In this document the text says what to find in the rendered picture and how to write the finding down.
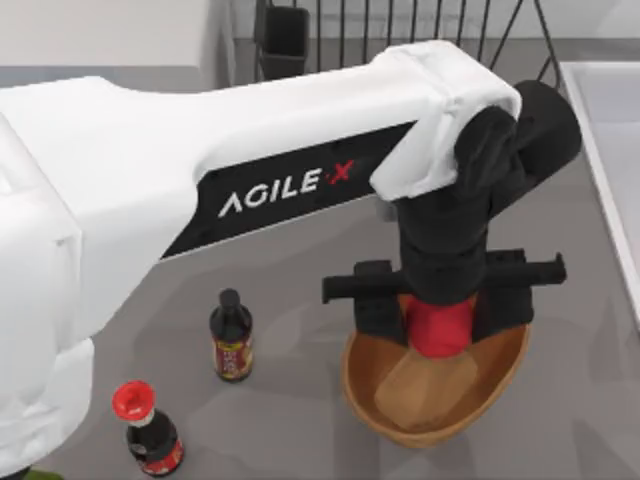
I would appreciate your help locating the dark bottle with black cap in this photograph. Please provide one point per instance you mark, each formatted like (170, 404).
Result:
(231, 345)

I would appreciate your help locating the dark bottle with red cap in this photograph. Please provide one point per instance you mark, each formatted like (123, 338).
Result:
(152, 440)

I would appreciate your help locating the black holder cup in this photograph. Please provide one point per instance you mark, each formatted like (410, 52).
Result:
(281, 42)

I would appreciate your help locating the green object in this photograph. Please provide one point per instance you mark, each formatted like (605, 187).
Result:
(42, 474)

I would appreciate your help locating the brown wooden bowl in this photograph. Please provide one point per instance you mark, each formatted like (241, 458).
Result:
(490, 390)

